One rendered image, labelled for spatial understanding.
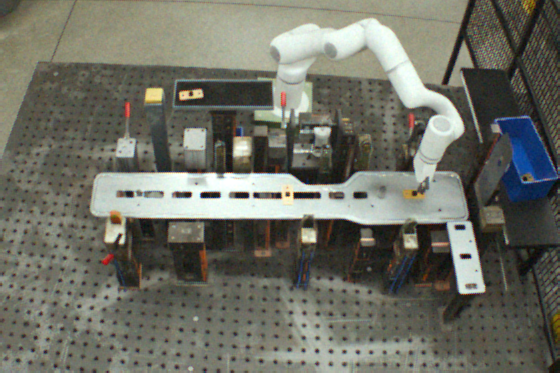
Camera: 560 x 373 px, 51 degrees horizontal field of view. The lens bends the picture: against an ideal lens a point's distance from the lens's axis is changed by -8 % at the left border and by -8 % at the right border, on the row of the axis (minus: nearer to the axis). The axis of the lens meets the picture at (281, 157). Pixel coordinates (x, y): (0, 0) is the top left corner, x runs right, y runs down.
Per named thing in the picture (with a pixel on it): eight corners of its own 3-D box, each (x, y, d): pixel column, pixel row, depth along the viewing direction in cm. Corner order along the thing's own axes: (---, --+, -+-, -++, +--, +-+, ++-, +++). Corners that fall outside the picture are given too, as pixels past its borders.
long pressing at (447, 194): (87, 223, 214) (87, 221, 213) (95, 171, 228) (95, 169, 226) (470, 222, 223) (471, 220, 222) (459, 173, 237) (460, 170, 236)
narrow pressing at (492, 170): (482, 209, 226) (512, 153, 199) (476, 183, 233) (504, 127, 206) (483, 209, 226) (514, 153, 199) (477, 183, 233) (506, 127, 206)
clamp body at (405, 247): (379, 295, 236) (399, 252, 208) (376, 268, 243) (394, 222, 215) (402, 294, 236) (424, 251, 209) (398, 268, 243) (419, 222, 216)
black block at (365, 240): (345, 287, 237) (357, 251, 214) (343, 263, 244) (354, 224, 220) (365, 286, 238) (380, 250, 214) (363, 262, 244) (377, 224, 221)
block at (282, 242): (276, 248, 246) (280, 208, 223) (275, 220, 254) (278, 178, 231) (290, 248, 246) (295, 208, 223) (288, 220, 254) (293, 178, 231)
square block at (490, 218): (457, 270, 243) (486, 223, 215) (454, 253, 248) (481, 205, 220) (475, 269, 244) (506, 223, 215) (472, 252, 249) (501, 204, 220)
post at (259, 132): (251, 197, 260) (253, 135, 228) (251, 187, 263) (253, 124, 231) (263, 197, 260) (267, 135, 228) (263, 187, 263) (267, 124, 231)
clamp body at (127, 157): (125, 212, 251) (111, 159, 223) (128, 189, 258) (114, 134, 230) (148, 212, 252) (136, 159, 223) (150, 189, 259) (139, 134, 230)
